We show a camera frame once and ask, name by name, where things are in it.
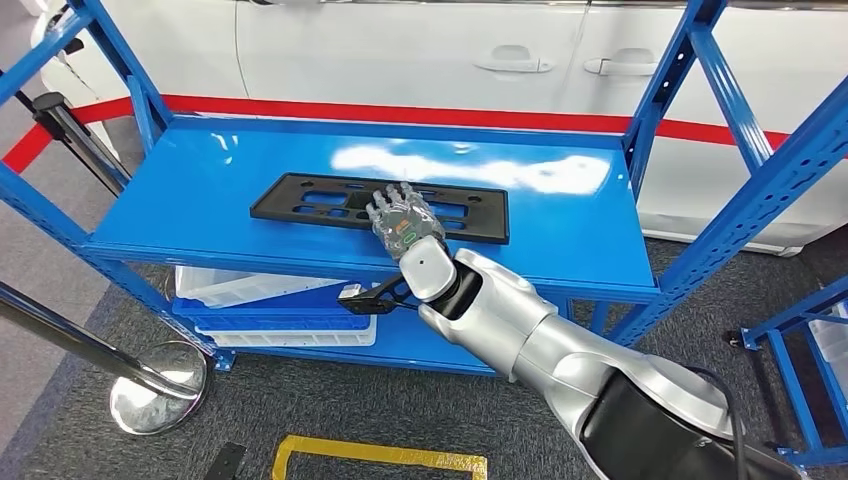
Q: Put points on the white car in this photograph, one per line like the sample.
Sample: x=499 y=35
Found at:
x=397 y=46

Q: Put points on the red barrier belt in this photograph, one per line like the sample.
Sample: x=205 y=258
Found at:
x=397 y=114

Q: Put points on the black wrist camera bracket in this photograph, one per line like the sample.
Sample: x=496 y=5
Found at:
x=371 y=301
x=225 y=464

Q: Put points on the small blue metal rack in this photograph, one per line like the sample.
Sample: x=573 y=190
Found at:
x=786 y=391

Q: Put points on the black left wrist camera bracket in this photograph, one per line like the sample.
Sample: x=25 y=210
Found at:
x=225 y=464

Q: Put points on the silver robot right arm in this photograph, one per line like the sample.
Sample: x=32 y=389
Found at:
x=517 y=324

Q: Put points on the yellow floor tape square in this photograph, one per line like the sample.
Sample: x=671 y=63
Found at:
x=371 y=452

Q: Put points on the translucent white plastic bin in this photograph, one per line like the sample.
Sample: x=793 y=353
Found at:
x=252 y=285

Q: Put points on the chrome stanchion with dark base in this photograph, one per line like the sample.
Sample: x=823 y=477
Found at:
x=88 y=149

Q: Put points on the translucent white storage bin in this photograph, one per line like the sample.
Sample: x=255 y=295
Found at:
x=831 y=338

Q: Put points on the white plastic crate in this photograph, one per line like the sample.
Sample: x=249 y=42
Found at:
x=298 y=339

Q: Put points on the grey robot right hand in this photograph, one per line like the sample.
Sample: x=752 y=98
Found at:
x=404 y=222

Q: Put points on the black right wrist camera bracket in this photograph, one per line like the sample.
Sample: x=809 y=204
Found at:
x=371 y=301

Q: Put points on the black plastic frame part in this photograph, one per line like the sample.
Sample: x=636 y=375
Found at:
x=285 y=199

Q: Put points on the blue metal shelf rack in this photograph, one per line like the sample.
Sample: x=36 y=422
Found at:
x=199 y=199

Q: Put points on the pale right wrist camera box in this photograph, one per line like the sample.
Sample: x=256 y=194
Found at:
x=350 y=291

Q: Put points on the chrome stanchion with round base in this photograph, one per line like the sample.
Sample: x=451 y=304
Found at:
x=159 y=397

